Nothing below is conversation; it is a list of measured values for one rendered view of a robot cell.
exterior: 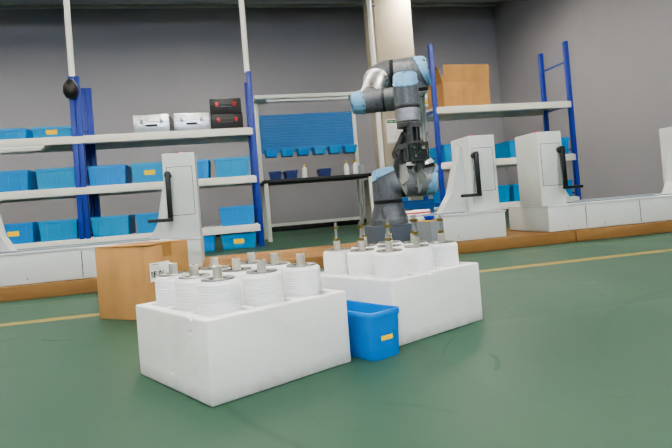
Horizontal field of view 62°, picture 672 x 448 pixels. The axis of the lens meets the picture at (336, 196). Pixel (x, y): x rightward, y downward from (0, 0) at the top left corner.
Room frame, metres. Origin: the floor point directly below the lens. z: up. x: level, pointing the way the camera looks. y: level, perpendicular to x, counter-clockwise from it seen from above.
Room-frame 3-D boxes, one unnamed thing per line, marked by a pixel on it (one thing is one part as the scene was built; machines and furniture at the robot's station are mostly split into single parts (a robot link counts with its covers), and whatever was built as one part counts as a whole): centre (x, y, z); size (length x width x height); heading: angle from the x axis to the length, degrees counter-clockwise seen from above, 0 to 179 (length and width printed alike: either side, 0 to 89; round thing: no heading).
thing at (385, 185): (2.23, -0.21, 0.47); 0.13 x 0.12 x 0.14; 79
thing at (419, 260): (1.69, -0.23, 0.16); 0.10 x 0.10 x 0.18
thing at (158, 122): (6.14, 1.94, 1.42); 0.42 x 0.37 x 0.20; 9
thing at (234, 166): (6.32, 1.16, 0.90); 0.50 x 0.38 x 0.21; 12
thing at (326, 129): (7.32, 0.26, 0.94); 1.40 x 0.70 x 1.89; 102
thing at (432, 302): (1.78, -0.16, 0.09); 0.39 x 0.39 x 0.18; 40
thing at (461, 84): (6.96, -1.60, 1.70); 0.71 x 0.54 x 0.51; 105
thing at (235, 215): (6.34, 1.15, 0.36); 0.50 x 0.38 x 0.21; 12
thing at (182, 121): (6.22, 1.55, 1.42); 0.42 x 0.37 x 0.20; 15
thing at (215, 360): (1.43, 0.27, 0.09); 0.39 x 0.39 x 0.18; 41
